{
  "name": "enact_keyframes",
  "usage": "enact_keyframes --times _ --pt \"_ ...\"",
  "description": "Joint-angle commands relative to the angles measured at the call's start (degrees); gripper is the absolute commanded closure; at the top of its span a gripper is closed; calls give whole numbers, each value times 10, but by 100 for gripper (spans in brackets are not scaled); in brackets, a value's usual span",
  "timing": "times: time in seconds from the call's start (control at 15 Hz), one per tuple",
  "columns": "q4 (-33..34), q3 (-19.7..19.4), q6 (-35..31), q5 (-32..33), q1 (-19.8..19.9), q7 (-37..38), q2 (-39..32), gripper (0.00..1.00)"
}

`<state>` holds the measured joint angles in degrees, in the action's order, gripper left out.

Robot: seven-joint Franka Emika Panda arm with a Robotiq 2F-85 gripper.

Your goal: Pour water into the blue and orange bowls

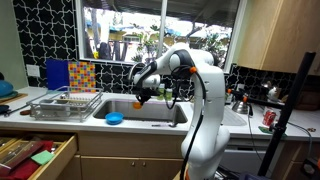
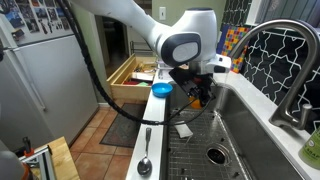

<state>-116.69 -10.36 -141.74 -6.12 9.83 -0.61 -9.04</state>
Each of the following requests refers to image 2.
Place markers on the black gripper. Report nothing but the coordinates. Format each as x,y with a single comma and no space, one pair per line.
200,83

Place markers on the blue plastic bowl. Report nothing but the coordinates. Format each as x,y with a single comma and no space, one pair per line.
162,90

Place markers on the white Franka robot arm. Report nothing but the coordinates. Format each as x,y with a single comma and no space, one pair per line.
140,16

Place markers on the white sponge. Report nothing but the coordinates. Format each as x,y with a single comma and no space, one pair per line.
182,129

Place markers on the sink drain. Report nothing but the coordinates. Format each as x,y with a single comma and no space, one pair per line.
216,155

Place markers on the blue cutting board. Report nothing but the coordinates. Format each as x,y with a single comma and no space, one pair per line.
222,40

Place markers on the multicolour checkered cutting board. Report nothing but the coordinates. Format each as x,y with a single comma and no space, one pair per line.
238,43

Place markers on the green sponge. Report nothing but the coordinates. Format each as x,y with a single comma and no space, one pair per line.
144,84

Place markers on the stainless steel sink basin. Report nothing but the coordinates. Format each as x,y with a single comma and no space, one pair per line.
260,140

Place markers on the open wooden drawer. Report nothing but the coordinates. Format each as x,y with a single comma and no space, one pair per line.
130,91

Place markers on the red cloth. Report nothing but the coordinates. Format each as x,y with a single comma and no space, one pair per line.
130,82

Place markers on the dark floor mat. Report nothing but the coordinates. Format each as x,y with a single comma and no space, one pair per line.
123,133

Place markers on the metal spoon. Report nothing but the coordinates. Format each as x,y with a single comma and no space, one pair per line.
144,165

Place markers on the brushed steel faucet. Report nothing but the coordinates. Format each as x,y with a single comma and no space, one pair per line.
300,83

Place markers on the kitchen window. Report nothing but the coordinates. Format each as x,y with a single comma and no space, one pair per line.
286,13

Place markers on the green soap bottle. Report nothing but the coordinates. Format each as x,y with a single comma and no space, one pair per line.
311,150

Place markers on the light wooden board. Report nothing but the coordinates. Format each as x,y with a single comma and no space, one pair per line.
63,160

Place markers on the white refrigerator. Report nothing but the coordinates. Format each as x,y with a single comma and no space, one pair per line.
30,116

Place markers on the red black clamp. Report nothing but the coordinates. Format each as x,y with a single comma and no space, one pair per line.
28,151

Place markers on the printed photo collage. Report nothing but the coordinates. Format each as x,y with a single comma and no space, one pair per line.
31,25

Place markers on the black magnet clip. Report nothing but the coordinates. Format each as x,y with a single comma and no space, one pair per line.
17,34

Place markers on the grey orange stand head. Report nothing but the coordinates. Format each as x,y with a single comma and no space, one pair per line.
10,166

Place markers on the black wrist camera block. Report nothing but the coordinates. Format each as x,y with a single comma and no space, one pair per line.
180,77

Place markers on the white light switch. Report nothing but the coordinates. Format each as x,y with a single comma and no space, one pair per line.
162,13

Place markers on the aluminium profile frame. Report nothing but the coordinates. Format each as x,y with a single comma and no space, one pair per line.
46,163

